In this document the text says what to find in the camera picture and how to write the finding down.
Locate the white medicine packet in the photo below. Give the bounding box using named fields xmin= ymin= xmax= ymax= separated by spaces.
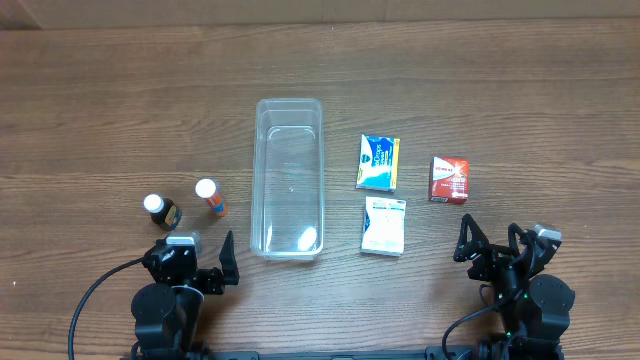
xmin=360 ymin=196 xmax=406 ymax=257

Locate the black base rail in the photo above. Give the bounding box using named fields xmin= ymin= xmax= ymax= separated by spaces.
xmin=199 ymin=345 xmax=481 ymax=360

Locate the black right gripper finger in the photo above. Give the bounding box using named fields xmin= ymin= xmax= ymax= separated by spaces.
xmin=453 ymin=213 xmax=489 ymax=262
xmin=507 ymin=223 xmax=530 ymax=258

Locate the blue yellow VapoDrops box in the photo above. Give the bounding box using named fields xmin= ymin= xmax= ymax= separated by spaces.
xmin=356 ymin=134 xmax=400 ymax=192

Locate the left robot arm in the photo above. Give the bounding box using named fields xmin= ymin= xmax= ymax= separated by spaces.
xmin=131 ymin=232 xmax=240 ymax=359

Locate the clear plastic container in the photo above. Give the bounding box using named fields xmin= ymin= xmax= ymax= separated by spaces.
xmin=250 ymin=98 xmax=325 ymax=261

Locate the orange bottle white cap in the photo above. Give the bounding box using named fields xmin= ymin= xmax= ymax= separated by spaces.
xmin=195 ymin=178 xmax=228 ymax=217

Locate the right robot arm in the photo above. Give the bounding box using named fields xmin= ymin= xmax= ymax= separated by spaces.
xmin=441 ymin=214 xmax=576 ymax=360

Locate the red medicine box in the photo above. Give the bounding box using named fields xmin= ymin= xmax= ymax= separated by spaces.
xmin=429 ymin=157 xmax=469 ymax=204

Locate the brown bottle white cap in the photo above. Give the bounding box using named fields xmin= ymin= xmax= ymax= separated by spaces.
xmin=143 ymin=193 xmax=182 ymax=231

